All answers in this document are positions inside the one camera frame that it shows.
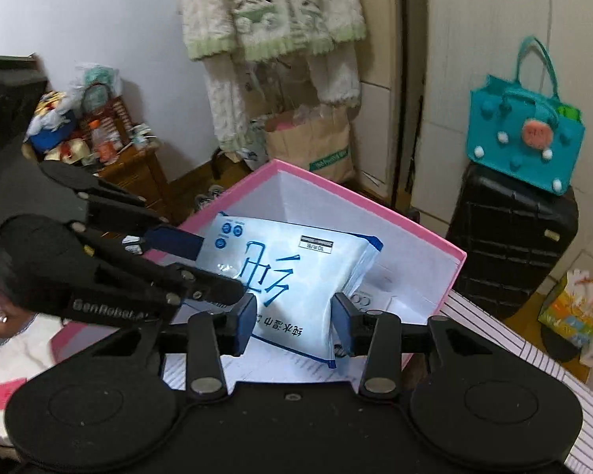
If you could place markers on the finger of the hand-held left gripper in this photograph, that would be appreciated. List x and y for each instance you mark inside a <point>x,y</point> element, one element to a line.
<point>212,286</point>
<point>178,243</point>

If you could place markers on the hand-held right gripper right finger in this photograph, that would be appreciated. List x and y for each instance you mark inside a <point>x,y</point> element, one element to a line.
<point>342,323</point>

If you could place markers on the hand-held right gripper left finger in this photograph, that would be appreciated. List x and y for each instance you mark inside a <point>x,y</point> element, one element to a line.
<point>246,323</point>

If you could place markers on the white blue wet wipes packet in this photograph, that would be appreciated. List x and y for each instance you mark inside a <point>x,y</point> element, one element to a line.
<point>286,266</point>

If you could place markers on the pink cardboard box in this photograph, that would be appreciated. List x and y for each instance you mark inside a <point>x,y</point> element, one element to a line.
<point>326,207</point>

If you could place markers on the grey shoes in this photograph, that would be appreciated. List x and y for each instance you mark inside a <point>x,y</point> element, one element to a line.
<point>210,197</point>

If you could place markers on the white printed paper sheet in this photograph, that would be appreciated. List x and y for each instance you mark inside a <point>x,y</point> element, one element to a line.
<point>276,370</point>

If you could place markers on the white cloth with pink tag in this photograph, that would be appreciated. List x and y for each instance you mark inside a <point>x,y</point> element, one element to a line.
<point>15,355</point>

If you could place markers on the white printed bag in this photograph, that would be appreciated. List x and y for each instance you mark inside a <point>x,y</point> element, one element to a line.
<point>256,158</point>

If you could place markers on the orange capped bottle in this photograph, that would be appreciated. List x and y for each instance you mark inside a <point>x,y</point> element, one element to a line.
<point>101,143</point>

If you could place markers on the blue container with toys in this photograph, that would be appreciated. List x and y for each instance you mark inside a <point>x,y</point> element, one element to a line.
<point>54,133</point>

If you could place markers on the brown wicker basket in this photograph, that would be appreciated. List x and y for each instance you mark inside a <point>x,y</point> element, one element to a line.
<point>111,113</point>

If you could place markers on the brown paper bag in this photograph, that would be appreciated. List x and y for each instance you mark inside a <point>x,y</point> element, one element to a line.
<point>321,143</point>

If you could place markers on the black hard suitcase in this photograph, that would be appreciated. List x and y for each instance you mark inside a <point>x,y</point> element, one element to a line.
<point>509,247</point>

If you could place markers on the striped bed sheet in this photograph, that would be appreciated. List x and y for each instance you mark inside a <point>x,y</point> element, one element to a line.
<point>524,365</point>

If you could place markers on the white green plastic bag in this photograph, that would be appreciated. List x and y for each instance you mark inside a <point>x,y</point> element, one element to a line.
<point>96,74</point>

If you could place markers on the black round stool base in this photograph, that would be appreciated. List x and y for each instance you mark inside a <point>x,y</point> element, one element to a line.
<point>558,348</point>

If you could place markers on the colourful gift bag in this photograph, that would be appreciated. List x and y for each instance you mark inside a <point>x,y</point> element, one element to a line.
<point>573,311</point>

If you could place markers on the teal felt handbag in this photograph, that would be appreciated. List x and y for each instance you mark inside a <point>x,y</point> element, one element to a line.
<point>504,128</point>

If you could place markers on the fluffy cream green jacket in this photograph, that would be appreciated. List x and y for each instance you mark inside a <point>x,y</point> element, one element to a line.
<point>276,5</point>

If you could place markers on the cream wardrobe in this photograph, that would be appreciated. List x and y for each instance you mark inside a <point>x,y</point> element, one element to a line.
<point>474,19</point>

